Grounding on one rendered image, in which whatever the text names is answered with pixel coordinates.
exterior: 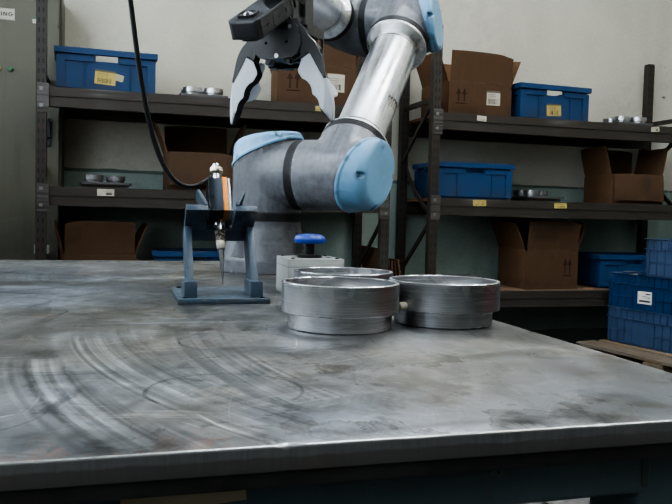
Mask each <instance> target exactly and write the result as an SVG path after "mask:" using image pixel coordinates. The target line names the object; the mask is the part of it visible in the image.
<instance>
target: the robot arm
mask: <svg viewBox="0 0 672 504"><path fill-rule="evenodd" d="M228 22H229V27H230V31H231V36H232V40H242V41H243V42H244V41H245V42H246V43H245V45H244V46H243V47H242V49H241V50H240V52H239V54H238V57H237V60H236V64H235V69H234V74H233V79H232V83H233V85H232V90H231V98H230V122H231V124H232V125H234V126H235V125H236V123H237V121H238V119H239V118H240V116H241V114H242V110H243V107H244V104H245V103H246V102H250V101H253V100H255V99H256V98H257V97H258V95H259V93H260V91H261V86H260V83H259V82H260V80H261V78H262V74H263V72H264V70H265V65H267V66H268V68H269V69H272V70H274V71H277V70H281V69H282V70H285V71H291V70H296V68H298V73H299V75H300V76H301V78H302V79H303V80H305V81H307V82H308V83H309V85H310V86H311V90H312V94H313V95H314V96H315V97H316V98H317V100H318V103H319V106H320V110H321V111H322V112H323V113H324V115H325V116H326V117H327V118H328V119H329V121H330V122H329V123H328V124H327V125H326V127H325V128H324V130H323V132H322V134H321V136H320V138H319V139H318V140H304V139H303V137H302V134H301V133H299V132H295V131H277V132H274V131H271V132H262V133H256V134H251V135H247V136H244V137H242V138H240V139H239V140H238V141H237V142H236V143H235V146H234V155H233V162H232V168H233V189H232V209H233V210H235V205H236V203H237V201H238V199H239V197H240V195H241V193H242V191H245V197H244V202H243V204H242V206H257V215H256V219H255V223H254V227H253V228H254V238H255V249H256V260H257V271H258V275H276V268H277V256H281V255H285V256H297V254H305V244H301V243H294V238H295V236H296V235H299V234H302V231H301V210H303V211H344V212H347V213H357V212H361V211H372V210H375V209H377V208H378V207H380V206H381V205H382V204H383V202H384V201H385V200H386V198H387V196H388V194H389V192H390V189H391V186H392V182H393V179H392V175H393V174H394V157H393V152H392V149H391V147H390V146H389V144H388V142H387V140H386V138H385V137H386V134H387V132H388V129H389V127H390V124H391V121H392V119H393V116H394V114H395V111H396V109H397V106H398V103H399V101H400V98H401V96H402V93H403V91H404V88H405V85H406V83H407V80H408V78H409V75H410V73H411V70H414V69H415V68H417V67H418V66H420V64H421V63H422V62H423V61H424V59H425V56H426V54H427V53H431V54H433V53H434V52H439V51H440V50H441V48H442V45H443V24H442V15H441V9H440V5H439V1H438V0H257V1H256V2H254V3H253V4H251V5H250V6H248V7H247V8H246V9H244V10H243V11H241V12H240V13H238V14H237V15H236V16H234V17H233V18H231V19H230V20H228ZM314 39H316V41H315V40H314ZM319 40H320V41H321V47H320V45H319ZM324 43H325V44H327V45H329V46H331V47H333V48H335V49H337V50H339V51H342V52H345V53H347V54H350V55H355V56H361V57H366V59H365V62H364V64H363V66H362V68H361V71H360V73H359V75H358V77H357V79H356V82H355V84H354V86H353V88H352V90H351V93H350V95H349V97H348V99H347V101H346V104H345V106H344V108H343V110H342V112H341V115H340V117H339V118H336V119H334V118H335V102H334V97H337V96H338V92H337V90H336V88H335V87H334V85H333V84H332V83H331V82H330V79H329V77H328V75H327V74H326V72H325V63H324ZM260 59H264V60H265V64H263V63H259V62H260ZM224 272H228V273H237V274H246V266H245V253H244V241H227V242H226V245H225V250H224Z"/></svg>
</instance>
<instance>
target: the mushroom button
mask: <svg viewBox="0 0 672 504"><path fill-rule="evenodd" d="M294 243H301V244H305V254H309V255H313V254H314V247H315V244H325V243H326V239H325V237H324V236H322V235H319V234H299V235H296V236H295V238H294Z"/></svg>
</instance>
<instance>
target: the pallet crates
mask: <svg viewBox="0 0 672 504"><path fill-rule="evenodd" d="M645 239H647V246H646V248H644V249H646V268H645V271H623V272H608V273H610V278H609V281H607V282H609V301H608V305H607V306H609V309H608V314H606V315H608V332H607V338H608V339H599V341H596V340H587V341H577V342H576V344H577V345H579V346H583V347H586V348H589V349H593V350H596V351H599V352H603V351H605V352H609V353H613V354H615V356H616V357H619V358H623V359H626V360H629V361H633V362H636V363H639V364H643V365H646V366H649V367H653V368H656V369H659V370H663V371H666V372H669V373H672V239H660V238H645ZM633 274H638V275H633ZM603 353H604V352H603Z"/></svg>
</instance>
